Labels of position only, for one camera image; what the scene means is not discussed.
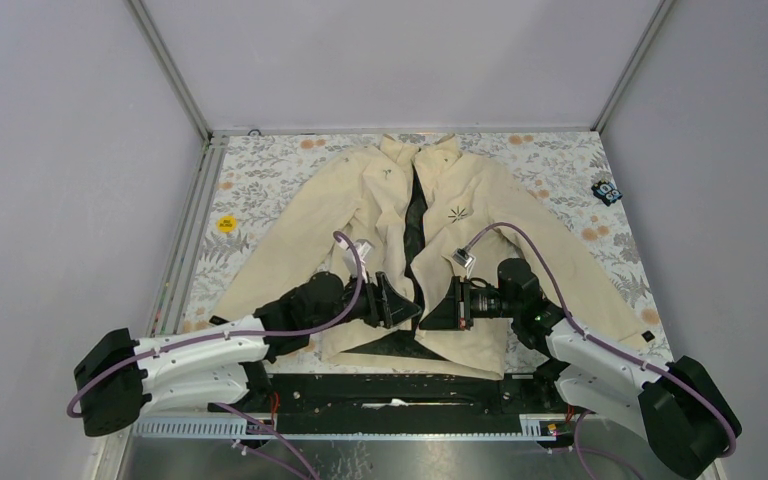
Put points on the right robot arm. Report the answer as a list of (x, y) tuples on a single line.
[(675, 406)]

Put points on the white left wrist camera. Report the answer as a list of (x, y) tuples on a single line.
[(355, 255)]

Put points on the beige zip-up jacket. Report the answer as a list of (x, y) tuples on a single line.
[(416, 201)]

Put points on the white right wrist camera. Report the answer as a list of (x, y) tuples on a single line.
[(464, 258)]

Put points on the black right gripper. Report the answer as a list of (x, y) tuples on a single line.
[(455, 312)]

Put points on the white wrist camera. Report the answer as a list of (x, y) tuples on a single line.
[(464, 258), (355, 255)]

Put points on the floral patterned table cloth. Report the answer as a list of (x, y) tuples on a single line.
[(260, 175)]

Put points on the yellow round sticker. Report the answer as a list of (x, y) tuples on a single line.
[(226, 224)]

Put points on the small blue black tag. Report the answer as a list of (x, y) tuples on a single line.
[(606, 192)]

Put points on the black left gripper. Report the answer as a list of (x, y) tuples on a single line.
[(385, 305)]

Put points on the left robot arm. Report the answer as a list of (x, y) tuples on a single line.
[(122, 378)]

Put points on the slotted grey cable duct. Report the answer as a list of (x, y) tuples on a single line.
[(358, 425)]

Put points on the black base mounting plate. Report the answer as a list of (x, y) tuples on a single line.
[(313, 394)]

